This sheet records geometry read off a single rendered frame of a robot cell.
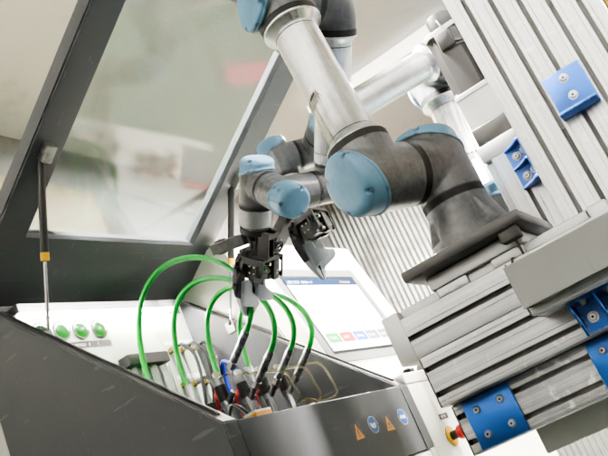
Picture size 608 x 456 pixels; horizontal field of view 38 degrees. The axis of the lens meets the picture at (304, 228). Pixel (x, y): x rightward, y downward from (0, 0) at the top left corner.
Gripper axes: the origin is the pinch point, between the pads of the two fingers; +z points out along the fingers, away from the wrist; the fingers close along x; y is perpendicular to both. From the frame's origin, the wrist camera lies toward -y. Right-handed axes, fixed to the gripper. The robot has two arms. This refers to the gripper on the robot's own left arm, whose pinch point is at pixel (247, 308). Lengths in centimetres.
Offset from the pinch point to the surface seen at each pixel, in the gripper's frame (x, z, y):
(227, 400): -7.4, 20.1, 0.7
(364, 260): 531, 217, -301
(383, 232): 542, 190, -289
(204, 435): -38.6, 5.4, 22.9
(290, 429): -20.9, 10.0, 29.0
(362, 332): 67, 34, -10
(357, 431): -0.5, 19.2, 31.5
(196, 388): 14.2, 37.2, -29.3
